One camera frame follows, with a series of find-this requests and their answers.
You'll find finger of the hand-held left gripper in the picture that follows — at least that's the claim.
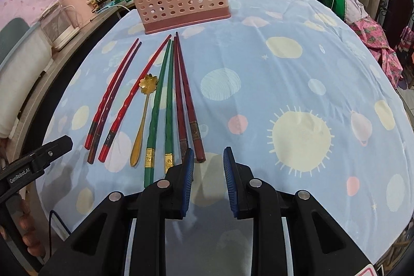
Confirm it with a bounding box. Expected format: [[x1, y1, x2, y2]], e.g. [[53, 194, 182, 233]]
[[30, 135, 73, 169]]

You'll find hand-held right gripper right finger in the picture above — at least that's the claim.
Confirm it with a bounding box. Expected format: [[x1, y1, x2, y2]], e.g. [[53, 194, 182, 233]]
[[223, 147, 376, 276]]

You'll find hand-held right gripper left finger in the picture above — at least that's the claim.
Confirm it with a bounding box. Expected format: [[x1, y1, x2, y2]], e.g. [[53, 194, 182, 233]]
[[39, 147, 195, 276]]

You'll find maroon chopstick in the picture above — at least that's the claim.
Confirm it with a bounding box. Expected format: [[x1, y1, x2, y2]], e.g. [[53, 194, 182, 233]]
[[87, 42, 143, 165]]

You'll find green chopstick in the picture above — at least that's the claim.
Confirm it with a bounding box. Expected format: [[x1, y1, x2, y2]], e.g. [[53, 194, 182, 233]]
[[143, 39, 171, 189], [163, 41, 176, 175]]

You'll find gold flower spoon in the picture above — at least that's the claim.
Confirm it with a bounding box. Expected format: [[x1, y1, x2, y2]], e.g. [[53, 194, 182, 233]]
[[130, 74, 158, 167]]

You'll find person's left hand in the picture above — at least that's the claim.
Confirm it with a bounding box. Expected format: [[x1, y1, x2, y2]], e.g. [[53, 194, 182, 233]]
[[17, 198, 46, 259]]

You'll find light blue plastic bin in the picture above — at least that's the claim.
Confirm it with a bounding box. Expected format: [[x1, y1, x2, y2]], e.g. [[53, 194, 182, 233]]
[[0, 17, 54, 139]]

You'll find clear blender jug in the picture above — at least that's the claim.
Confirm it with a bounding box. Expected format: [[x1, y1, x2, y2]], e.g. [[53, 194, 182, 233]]
[[38, 2, 82, 52]]

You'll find pink electric kettle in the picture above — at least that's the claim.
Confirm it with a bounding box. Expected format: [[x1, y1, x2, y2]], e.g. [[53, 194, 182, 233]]
[[58, 0, 98, 31]]

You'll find pink pineapple printed cloth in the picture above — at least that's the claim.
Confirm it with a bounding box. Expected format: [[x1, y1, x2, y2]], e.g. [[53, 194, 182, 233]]
[[345, 17, 405, 89]]

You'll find green bag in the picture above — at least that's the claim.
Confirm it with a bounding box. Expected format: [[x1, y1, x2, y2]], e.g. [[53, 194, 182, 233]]
[[329, 0, 349, 18]]

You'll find black cable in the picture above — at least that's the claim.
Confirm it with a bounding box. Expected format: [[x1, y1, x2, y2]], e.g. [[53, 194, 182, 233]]
[[48, 211, 71, 251]]

